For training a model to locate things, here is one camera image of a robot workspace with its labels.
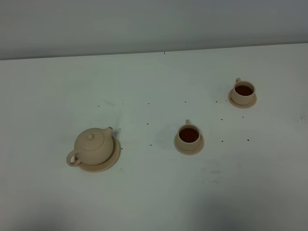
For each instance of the beige far cup saucer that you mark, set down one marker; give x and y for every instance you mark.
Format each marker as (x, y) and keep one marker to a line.
(241, 99)

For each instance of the beige cup saucer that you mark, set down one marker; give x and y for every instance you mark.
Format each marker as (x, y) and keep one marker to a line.
(189, 148)
(241, 99)

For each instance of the beige far teacup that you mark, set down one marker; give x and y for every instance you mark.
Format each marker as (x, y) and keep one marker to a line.
(243, 88)

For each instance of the beige teacup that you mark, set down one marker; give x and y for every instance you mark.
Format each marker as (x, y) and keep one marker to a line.
(243, 88)
(188, 132)

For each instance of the beige near cup saucer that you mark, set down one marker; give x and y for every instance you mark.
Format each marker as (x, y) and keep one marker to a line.
(189, 148)

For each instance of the beige teapot saucer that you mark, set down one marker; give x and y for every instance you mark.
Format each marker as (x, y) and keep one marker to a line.
(107, 164)

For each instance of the beige clay teapot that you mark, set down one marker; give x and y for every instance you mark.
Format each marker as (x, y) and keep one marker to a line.
(92, 147)

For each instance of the beige near teacup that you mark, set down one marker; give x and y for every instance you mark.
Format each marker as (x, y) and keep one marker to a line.
(188, 132)

